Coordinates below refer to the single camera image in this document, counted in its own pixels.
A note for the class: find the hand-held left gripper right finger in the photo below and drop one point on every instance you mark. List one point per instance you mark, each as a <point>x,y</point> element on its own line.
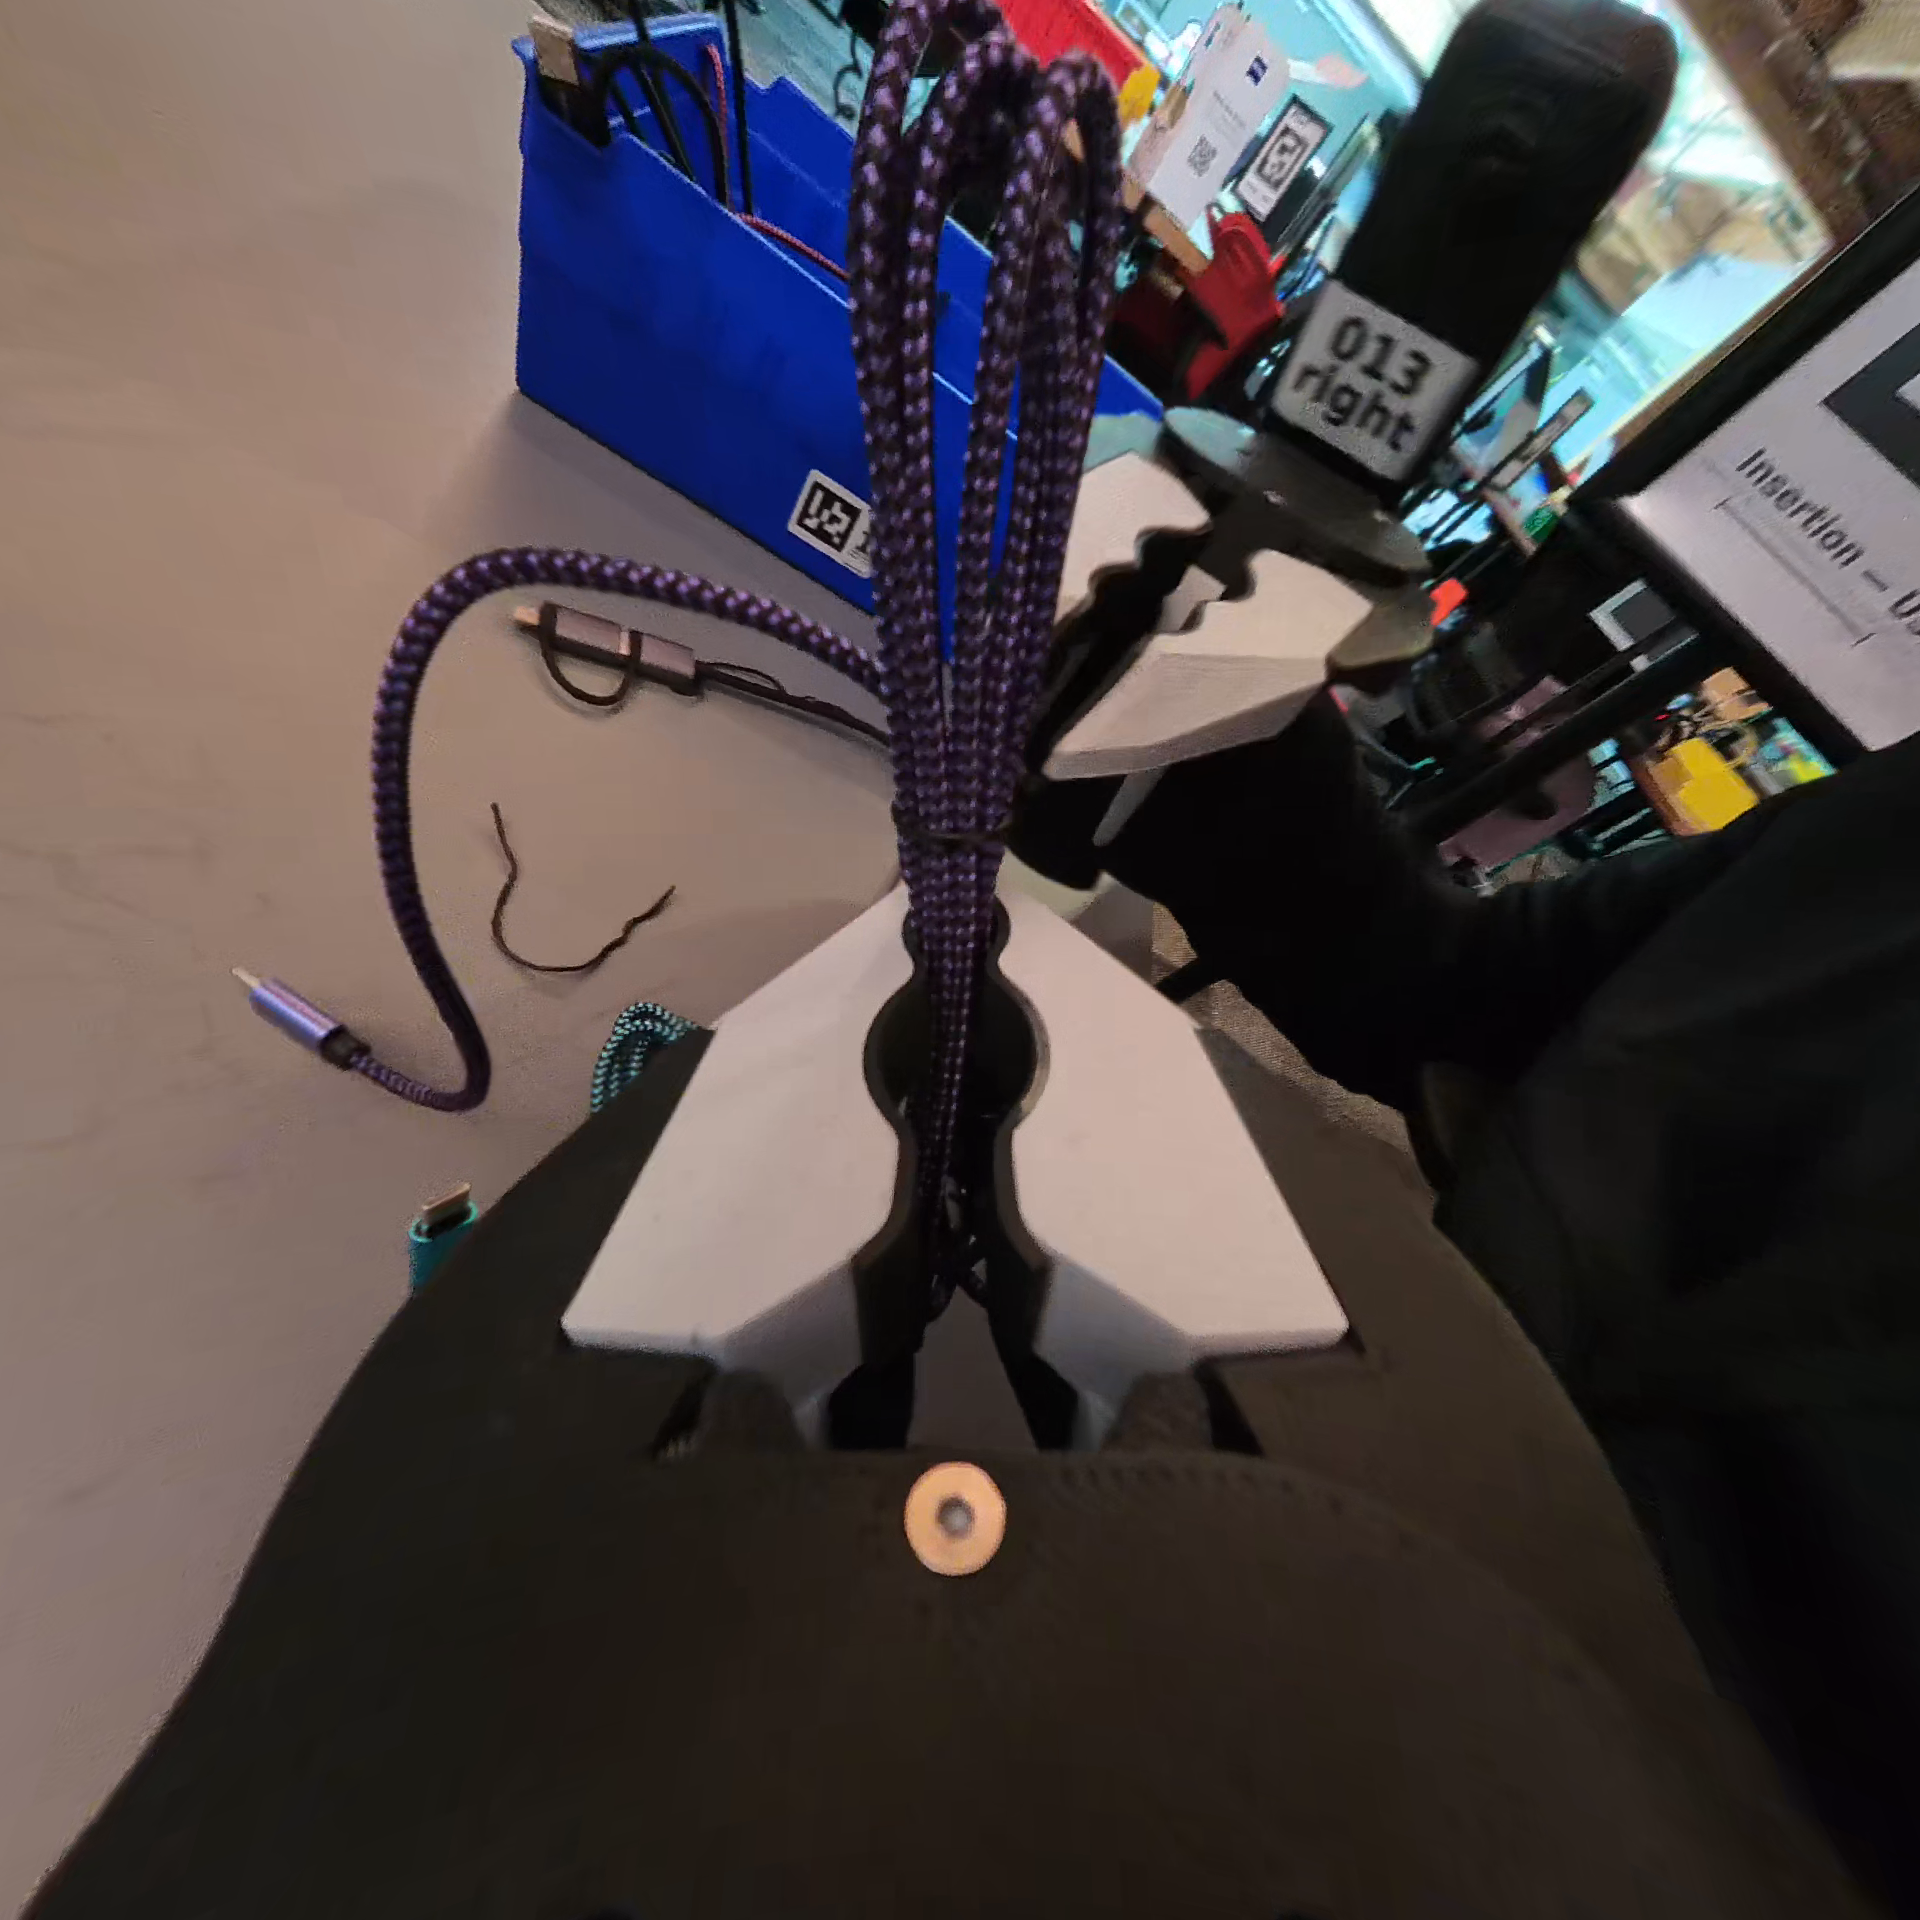
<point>1184,1200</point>

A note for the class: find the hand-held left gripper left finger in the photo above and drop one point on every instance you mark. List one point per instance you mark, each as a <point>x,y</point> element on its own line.
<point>720,1200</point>

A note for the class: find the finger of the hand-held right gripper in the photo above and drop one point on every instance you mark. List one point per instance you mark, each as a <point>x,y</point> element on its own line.
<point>1214,674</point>
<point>1126,503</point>

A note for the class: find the black twist tie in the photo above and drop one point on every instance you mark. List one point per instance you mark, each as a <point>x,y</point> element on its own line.
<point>953,834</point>

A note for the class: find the blue bin with square tag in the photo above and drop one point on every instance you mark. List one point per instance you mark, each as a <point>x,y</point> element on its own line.
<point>675,345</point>

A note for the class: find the person's right hand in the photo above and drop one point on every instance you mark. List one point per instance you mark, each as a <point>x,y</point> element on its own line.
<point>1289,886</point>

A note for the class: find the black thread scrap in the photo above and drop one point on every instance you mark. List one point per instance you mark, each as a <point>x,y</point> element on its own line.
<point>563,960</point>

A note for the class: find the white printed carton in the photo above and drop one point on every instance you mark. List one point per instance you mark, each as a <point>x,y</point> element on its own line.
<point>1207,106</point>

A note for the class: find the red storage bin rack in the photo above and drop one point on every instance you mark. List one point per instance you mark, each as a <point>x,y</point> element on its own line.
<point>1072,30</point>

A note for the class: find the white printed sign board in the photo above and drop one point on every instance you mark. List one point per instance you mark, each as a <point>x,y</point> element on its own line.
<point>1800,525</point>

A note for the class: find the yellow box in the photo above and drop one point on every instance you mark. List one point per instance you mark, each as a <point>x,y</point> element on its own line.
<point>1695,781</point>

